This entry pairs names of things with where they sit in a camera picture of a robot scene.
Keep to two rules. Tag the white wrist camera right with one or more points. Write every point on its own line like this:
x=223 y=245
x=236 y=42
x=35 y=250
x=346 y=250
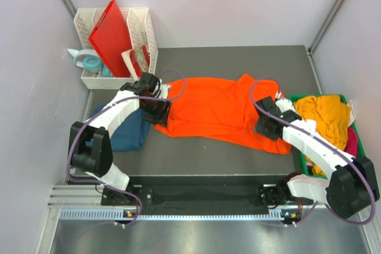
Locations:
x=283 y=103

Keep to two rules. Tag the red patterned booklet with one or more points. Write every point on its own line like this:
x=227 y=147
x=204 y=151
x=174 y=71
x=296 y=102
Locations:
x=137 y=61

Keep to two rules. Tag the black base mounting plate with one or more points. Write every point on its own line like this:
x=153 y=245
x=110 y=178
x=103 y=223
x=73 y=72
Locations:
x=207 y=194

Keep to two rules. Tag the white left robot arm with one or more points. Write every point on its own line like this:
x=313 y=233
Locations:
x=90 y=147

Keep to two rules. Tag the orange t shirt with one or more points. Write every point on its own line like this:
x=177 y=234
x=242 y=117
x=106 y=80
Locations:
x=221 y=109

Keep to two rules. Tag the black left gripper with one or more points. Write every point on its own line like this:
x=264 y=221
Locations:
x=161 y=117

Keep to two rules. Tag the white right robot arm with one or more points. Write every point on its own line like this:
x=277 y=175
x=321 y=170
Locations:
x=350 y=184

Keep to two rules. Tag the magenta t shirt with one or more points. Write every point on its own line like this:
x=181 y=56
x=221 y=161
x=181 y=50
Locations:
x=352 y=142

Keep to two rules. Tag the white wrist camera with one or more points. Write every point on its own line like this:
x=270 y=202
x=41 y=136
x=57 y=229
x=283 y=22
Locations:
x=283 y=103
x=163 y=90

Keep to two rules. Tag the green plastic bin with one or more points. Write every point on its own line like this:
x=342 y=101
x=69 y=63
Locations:
x=333 y=115

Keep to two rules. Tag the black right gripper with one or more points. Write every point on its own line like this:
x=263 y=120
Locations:
x=259 y=128

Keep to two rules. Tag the grey slotted cable duct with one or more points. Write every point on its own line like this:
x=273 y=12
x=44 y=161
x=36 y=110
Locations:
x=127 y=215

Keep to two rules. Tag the white perforated organizer basket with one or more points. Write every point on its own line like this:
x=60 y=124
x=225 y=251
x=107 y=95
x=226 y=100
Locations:
x=141 y=32

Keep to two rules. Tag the yellow t shirt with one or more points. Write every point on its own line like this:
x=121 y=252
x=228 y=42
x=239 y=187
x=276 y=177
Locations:
x=327 y=117

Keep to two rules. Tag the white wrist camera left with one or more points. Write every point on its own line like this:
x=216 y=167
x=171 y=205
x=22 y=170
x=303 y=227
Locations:
x=163 y=90

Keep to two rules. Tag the folded blue t shirt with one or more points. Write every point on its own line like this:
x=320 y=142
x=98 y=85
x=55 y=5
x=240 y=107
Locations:
x=131 y=133

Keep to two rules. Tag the red plastic board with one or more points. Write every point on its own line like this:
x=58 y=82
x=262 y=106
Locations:
x=110 y=38

